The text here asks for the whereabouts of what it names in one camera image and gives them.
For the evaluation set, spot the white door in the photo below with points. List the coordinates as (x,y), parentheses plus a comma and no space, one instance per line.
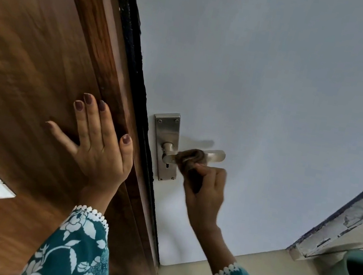
(265,70)

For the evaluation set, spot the person's left thumb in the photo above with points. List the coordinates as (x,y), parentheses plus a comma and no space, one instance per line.
(126,152)

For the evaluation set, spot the person's left middle finger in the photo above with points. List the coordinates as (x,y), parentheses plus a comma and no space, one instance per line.
(91,113)

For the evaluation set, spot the person's left hand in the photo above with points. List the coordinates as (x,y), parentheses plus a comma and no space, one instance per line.
(101,160)

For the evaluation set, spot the black door seal strip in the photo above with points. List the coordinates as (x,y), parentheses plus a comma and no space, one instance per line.
(132,37)

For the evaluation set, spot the person's left little finger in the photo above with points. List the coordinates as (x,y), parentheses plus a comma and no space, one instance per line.
(62,136)

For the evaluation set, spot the brown cleaning cloth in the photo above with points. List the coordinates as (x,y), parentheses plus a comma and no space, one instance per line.
(191,160)

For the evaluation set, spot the person's right hand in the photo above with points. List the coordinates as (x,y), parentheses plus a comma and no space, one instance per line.
(204,198)

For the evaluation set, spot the brown wooden door frame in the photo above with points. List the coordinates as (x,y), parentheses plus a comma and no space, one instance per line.
(26,47)

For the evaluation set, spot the person's right fingers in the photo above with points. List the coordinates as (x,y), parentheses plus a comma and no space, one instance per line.
(208,172)

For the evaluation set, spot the white peeling door frame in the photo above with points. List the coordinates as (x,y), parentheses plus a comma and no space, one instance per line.
(347,222)

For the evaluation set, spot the person's left forearm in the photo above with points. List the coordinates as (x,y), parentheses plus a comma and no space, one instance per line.
(80,243)

